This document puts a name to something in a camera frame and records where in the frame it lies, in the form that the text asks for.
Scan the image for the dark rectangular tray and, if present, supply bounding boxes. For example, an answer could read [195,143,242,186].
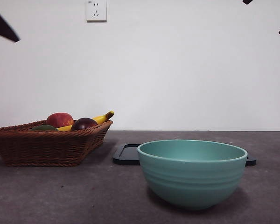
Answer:
[112,144,257,167]

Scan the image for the teal ribbed bowl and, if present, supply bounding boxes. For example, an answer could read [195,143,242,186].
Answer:
[137,139,248,210]

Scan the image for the white wall socket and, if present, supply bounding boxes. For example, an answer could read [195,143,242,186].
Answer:
[86,0,107,23]

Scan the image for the green avocado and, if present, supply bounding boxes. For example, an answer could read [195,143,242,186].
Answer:
[29,125,59,132]

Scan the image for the red apple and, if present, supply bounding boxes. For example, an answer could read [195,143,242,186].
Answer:
[46,112,74,129]

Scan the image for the yellow banana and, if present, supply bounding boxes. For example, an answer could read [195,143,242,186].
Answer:
[56,111,114,132]

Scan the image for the brown wicker basket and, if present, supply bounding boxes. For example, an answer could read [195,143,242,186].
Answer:
[0,120,113,168]

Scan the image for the dark purple plum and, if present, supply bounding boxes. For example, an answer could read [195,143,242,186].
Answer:
[70,118,98,132]

